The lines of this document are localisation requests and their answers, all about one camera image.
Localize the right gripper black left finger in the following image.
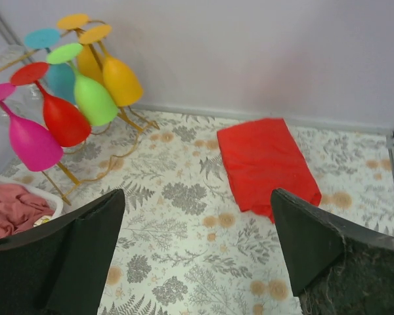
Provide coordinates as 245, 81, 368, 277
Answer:
0, 189, 125, 314

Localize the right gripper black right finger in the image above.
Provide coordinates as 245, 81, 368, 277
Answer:
271, 188, 394, 314

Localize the magenta plastic wine glass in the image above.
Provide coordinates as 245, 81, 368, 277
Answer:
0, 83, 64, 172

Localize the red plastic wine glass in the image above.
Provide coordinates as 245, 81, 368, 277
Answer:
11, 62, 91, 148

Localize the green plastic wine glass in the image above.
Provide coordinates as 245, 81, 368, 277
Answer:
47, 43, 118, 127

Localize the clear wine glass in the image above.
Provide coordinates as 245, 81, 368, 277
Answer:
0, 44, 43, 124

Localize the teal plastic wine glass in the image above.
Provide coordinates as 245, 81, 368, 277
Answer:
24, 28, 78, 105

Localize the front orange plastic wine glass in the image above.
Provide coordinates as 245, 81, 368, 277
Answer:
79, 24, 144, 107

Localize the orange plastic wine glass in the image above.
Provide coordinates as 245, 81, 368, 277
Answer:
79, 24, 144, 107
56, 13, 105, 86

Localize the rear orange plastic wine glass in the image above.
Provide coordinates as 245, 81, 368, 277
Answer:
56, 13, 105, 86

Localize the white plastic basket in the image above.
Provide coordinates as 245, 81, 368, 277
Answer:
0, 171, 64, 219

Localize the pink crumpled cloth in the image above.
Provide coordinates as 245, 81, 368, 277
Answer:
0, 184, 54, 239

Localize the red folded cloth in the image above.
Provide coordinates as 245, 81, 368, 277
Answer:
217, 118, 322, 222

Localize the gold wire wine glass rack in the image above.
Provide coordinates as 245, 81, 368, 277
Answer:
0, 19, 161, 206

